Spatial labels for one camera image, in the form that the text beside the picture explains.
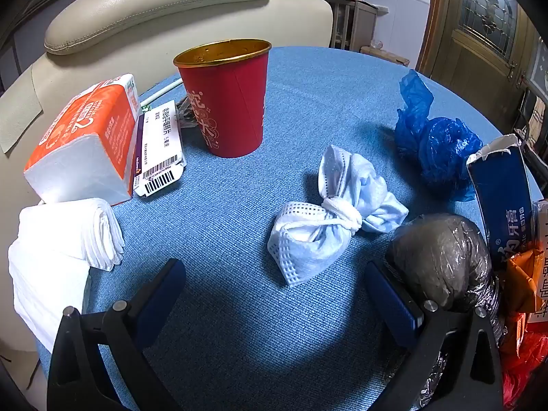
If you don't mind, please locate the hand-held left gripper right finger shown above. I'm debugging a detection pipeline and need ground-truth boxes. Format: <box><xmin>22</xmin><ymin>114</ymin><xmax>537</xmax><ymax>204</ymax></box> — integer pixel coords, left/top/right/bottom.
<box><xmin>364</xmin><ymin>260</ymin><xmax>503</xmax><ymax>411</ymax></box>

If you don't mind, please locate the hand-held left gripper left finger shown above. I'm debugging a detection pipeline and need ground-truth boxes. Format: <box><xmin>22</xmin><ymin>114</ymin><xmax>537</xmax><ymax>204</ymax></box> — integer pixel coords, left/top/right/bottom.
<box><xmin>47</xmin><ymin>258</ymin><xmax>187</xmax><ymax>411</ymax></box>

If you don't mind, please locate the black plastic bag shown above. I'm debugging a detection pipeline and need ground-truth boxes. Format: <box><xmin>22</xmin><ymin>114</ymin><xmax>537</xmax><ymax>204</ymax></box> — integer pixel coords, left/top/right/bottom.
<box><xmin>384</xmin><ymin>213</ymin><xmax>510</xmax><ymax>411</ymax></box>

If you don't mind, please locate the white tissue paper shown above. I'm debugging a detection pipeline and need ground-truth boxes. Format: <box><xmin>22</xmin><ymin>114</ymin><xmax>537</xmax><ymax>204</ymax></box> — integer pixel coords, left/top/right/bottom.
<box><xmin>8</xmin><ymin>197</ymin><xmax>126</xmax><ymax>354</ymax></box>

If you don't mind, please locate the orange snack wrapper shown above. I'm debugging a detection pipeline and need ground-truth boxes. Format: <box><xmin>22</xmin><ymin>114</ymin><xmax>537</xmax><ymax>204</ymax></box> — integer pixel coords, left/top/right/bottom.
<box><xmin>499</xmin><ymin>199</ymin><xmax>548</xmax><ymax>352</ymax></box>

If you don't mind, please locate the red plastic bag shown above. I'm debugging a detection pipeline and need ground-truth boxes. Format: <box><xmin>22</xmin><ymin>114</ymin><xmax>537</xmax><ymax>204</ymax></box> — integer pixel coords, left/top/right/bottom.
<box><xmin>499</xmin><ymin>329</ymin><xmax>548</xmax><ymax>407</ymax></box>

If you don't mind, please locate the blue toothpaste box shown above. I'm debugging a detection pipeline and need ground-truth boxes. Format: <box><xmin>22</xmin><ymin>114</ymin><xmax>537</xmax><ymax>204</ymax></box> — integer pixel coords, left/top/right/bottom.
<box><xmin>466</xmin><ymin>134</ymin><xmax>541</xmax><ymax>275</ymax></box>

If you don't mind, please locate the blue face mask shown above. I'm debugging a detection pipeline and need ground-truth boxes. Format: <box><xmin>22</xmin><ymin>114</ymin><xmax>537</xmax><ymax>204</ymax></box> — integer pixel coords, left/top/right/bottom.
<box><xmin>267</xmin><ymin>145</ymin><xmax>409</xmax><ymax>287</ymax></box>

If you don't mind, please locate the white purple medicine box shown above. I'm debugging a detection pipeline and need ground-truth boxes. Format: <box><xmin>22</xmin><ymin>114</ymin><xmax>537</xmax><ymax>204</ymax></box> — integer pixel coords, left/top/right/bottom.
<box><xmin>134</xmin><ymin>103</ymin><xmax>187</xmax><ymax>198</ymax></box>

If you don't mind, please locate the blue plastic bag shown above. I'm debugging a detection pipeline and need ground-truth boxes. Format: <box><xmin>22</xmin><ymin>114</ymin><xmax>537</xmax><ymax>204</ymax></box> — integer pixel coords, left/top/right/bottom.
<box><xmin>394</xmin><ymin>69</ymin><xmax>484</xmax><ymax>203</ymax></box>

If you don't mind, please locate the orange tissue pack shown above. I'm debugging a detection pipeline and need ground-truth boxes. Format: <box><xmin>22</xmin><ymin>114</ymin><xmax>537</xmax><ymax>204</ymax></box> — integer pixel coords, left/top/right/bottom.
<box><xmin>23</xmin><ymin>74</ymin><xmax>141</xmax><ymax>206</ymax></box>

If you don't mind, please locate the clear plastic wrapper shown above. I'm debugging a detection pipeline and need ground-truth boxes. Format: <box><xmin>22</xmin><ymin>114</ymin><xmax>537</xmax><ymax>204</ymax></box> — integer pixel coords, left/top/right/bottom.
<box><xmin>177</xmin><ymin>96</ymin><xmax>202</xmax><ymax>131</ymax></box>

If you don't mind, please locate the red paper cup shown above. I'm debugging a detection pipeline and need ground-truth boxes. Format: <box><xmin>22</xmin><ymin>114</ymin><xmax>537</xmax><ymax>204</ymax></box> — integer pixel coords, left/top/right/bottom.
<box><xmin>173</xmin><ymin>39</ymin><xmax>273</xmax><ymax>159</ymax></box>

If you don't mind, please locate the dark metal chair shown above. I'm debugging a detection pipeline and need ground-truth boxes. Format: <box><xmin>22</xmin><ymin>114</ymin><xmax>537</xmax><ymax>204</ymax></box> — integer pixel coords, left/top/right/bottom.
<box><xmin>511</xmin><ymin>68</ymin><xmax>548</xmax><ymax>146</ymax></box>

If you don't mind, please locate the brown cardboard box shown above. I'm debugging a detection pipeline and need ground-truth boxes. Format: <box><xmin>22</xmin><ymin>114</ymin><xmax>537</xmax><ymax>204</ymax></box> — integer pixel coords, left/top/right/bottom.
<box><xmin>360</xmin><ymin>45</ymin><xmax>410</xmax><ymax>67</ymax></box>

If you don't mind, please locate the golden glass-panel door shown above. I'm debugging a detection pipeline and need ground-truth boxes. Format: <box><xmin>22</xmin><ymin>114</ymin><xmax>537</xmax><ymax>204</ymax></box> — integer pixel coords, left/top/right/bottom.
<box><xmin>417</xmin><ymin>0</ymin><xmax>540</xmax><ymax>90</ymax></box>

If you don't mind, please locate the beige slatted cabinet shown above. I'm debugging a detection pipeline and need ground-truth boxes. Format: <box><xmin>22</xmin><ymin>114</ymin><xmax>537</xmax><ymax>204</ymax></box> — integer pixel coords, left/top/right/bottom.
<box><xmin>319</xmin><ymin>0</ymin><xmax>379</xmax><ymax>52</ymax></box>

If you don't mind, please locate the beige leather sofa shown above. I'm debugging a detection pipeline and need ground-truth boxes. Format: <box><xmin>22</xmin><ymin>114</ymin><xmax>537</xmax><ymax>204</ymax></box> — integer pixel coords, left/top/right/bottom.
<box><xmin>0</xmin><ymin>0</ymin><xmax>334</xmax><ymax>155</ymax></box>

